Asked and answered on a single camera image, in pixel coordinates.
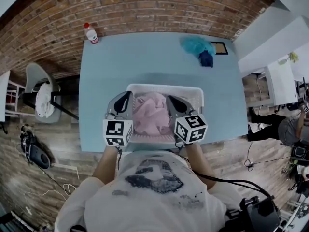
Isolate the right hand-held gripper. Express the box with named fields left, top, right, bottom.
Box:
left=165, top=94, right=209, bottom=150

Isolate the person's white printed t-shirt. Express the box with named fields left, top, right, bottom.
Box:
left=54, top=150, right=242, bottom=232

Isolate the pink garment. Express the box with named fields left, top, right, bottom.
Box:
left=133, top=92, right=172, bottom=135

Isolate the white desk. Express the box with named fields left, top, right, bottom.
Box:
left=264, top=60, right=309, bottom=107

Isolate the person's left forearm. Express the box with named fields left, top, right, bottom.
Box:
left=93, top=145, right=121, bottom=186

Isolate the white floor cable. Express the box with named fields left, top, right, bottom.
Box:
left=24, top=182, right=78, bottom=203

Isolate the small black picture frame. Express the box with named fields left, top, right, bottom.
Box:
left=210, top=41, right=229, bottom=56

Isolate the dark blue cloth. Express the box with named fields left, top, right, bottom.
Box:
left=198, top=51, right=214, bottom=68

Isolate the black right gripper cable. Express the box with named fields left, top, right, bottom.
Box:
left=178, top=148, right=268, bottom=203

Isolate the white plastic laundry basket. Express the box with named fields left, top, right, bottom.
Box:
left=125, top=83, right=205, bottom=146

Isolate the teal fluffy cloth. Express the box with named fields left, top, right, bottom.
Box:
left=179, top=36, right=216, bottom=57

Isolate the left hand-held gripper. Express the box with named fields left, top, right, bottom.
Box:
left=103, top=91, right=135, bottom=148

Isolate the person's right forearm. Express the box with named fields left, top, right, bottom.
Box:
left=184, top=143, right=218, bottom=195

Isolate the black waist-mounted equipment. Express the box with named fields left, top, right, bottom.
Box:
left=225, top=194, right=282, bottom=232

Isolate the black floor cable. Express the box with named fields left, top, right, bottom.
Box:
left=243, top=141, right=293, bottom=171

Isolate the black left gripper cord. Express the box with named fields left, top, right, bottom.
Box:
left=115, top=145, right=122, bottom=171

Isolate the small vase with green plant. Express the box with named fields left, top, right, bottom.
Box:
left=277, top=51, right=299, bottom=66

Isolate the light blue table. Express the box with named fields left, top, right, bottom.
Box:
left=78, top=31, right=249, bottom=152

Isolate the white crumpled cloth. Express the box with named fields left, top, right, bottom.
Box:
left=35, top=82, right=56, bottom=118

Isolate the small white folding table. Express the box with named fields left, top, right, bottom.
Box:
left=0, top=70, right=27, bottom=123

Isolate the grey shell chair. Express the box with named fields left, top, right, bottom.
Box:
left=25, top=62, right=80, bottom=124

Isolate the plastic bottle with red label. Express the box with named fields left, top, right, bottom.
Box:
left=83, top=22, right=100, bottom=45

